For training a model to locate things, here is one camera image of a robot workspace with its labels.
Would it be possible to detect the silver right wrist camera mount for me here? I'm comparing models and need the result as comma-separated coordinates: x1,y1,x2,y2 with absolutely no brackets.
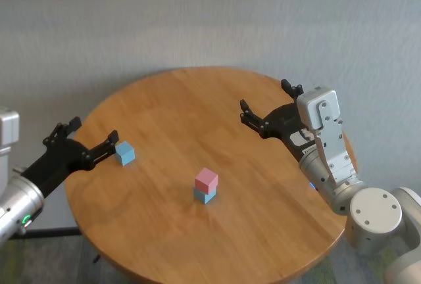
295,85,359,188

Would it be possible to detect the pink cube building block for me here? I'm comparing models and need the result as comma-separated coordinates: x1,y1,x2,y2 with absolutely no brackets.
194,167,219,195

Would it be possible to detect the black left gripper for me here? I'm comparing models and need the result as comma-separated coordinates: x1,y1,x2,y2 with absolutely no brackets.
21,116,118,196

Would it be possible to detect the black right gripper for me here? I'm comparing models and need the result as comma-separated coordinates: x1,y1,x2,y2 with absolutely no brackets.
239,78,316,163

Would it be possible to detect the blue cube building block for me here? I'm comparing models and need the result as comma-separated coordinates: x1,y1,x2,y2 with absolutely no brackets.
115,141,136,167
193,187,217,205

